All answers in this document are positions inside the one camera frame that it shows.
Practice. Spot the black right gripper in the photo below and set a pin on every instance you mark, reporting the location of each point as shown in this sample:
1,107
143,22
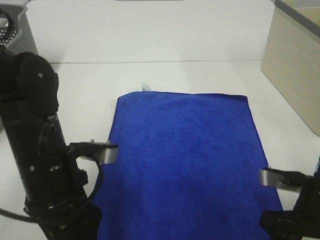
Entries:
302,221

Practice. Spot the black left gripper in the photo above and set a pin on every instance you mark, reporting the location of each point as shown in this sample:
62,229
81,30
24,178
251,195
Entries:
55,195

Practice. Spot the blue microfiber towel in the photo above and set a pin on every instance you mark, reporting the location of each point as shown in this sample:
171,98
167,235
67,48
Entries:
187,169

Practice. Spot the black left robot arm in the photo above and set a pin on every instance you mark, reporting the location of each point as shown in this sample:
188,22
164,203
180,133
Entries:
28,110

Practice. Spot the beige storage bin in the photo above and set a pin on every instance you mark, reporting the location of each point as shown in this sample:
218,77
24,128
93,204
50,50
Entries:
291,59

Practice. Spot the white back panel board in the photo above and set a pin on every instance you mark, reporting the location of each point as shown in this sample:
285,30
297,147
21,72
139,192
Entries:
137,31

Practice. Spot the grey perforated plastic basket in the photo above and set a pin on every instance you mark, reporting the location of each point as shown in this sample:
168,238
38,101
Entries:
16,38

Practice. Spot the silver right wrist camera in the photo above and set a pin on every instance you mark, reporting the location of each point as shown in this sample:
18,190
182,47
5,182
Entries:
292,181

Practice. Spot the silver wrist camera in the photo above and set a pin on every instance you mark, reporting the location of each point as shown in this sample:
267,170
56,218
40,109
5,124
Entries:
104,152
292,181

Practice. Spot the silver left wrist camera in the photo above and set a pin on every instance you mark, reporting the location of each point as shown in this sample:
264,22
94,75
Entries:
104,152

